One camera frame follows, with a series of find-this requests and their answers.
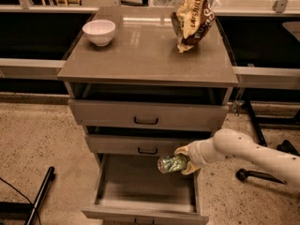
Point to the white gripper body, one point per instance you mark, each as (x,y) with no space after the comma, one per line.
(196,154)

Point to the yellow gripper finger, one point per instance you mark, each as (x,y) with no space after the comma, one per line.
(191,168)
(182,150)

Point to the green soda can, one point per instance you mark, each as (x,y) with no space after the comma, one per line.
(172,164)

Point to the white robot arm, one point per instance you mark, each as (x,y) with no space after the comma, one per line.
(227,143)

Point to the grey bottom drawer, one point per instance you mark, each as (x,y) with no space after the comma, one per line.
(132,189)

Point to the grey drawer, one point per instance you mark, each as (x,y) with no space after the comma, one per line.
(132,189)
(152,107)
(143,142)

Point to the grey drawer cabinet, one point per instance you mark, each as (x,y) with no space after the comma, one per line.
(138,99)

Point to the grey middle drawer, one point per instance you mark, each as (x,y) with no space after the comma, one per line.
(143,142)

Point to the grey top drawer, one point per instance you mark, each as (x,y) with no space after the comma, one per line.
(152,107)

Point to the black wheeled base leg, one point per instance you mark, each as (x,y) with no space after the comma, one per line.
(243,175)

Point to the black caster leg right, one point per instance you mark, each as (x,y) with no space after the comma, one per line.
(287,147)

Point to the grey metal railing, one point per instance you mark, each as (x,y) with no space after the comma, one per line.
(31,67)

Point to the yellow brown chip bag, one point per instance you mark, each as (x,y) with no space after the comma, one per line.
(191,22)

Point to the white ceramic bowl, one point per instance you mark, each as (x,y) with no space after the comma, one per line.
(99,32)

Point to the black stand leg left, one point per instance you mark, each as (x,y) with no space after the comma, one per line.
(33,212)

